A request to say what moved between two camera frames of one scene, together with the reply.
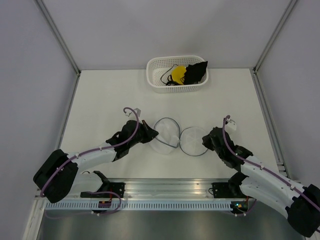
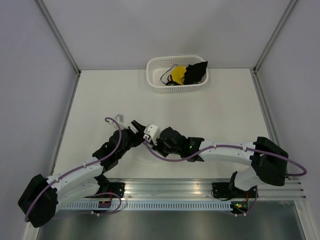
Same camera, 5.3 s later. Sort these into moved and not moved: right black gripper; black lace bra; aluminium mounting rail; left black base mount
Moved: right black gripper
Not moved: aluminium mounting rail; left black base mount; black lace bra
